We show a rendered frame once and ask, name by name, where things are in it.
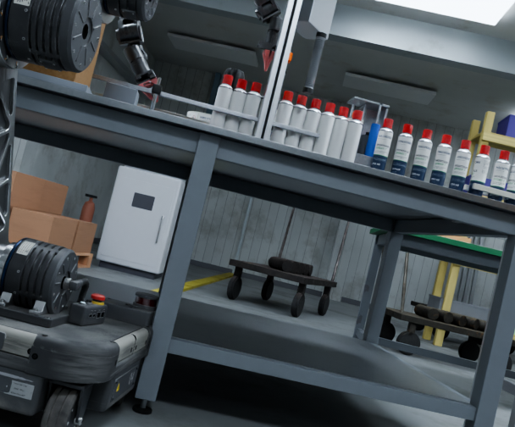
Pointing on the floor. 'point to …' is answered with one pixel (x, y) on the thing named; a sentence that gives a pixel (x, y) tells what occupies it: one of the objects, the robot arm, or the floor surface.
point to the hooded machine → (140, 222)
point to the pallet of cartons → (41, 215)
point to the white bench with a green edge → (466, 257)
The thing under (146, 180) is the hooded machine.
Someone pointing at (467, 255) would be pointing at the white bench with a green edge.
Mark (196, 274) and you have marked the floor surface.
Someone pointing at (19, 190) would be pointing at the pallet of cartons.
